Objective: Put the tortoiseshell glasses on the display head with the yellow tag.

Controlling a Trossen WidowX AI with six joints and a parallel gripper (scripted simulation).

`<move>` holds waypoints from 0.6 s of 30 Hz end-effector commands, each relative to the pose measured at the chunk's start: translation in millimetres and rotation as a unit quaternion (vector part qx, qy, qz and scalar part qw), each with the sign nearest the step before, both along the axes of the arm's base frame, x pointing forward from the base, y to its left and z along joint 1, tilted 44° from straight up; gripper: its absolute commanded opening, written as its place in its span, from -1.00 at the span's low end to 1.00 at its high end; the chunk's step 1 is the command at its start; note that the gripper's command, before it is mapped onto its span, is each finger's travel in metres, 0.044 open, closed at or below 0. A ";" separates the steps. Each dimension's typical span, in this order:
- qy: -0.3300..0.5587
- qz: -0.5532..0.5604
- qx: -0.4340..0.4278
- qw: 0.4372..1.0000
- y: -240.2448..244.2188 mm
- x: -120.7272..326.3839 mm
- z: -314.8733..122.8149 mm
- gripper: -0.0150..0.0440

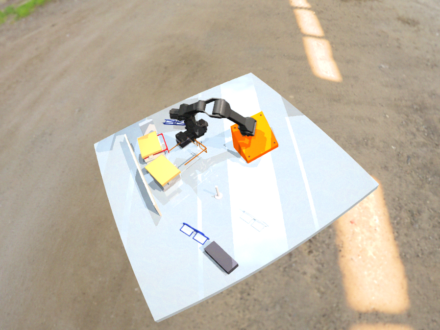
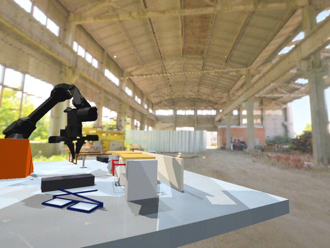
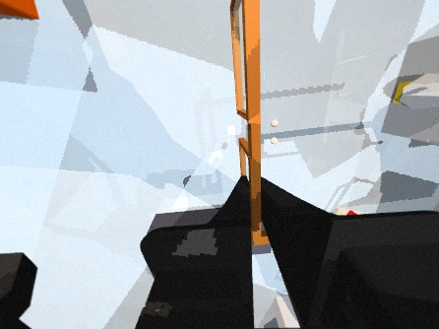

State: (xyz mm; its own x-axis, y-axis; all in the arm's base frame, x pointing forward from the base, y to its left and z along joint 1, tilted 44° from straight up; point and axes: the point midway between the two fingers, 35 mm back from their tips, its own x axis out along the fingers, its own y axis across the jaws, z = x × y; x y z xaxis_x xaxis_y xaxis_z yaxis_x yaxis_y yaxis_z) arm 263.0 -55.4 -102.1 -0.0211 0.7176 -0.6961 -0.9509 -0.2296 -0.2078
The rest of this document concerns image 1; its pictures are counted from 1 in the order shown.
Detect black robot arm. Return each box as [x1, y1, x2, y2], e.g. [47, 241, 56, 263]
[169, 97, 257, 138]

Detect dark blue rectangular glasses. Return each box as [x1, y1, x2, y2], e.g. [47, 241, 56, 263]
[164, 119, 185, 126]

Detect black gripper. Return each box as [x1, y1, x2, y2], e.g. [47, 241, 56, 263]
[175, 119, 208, 142]

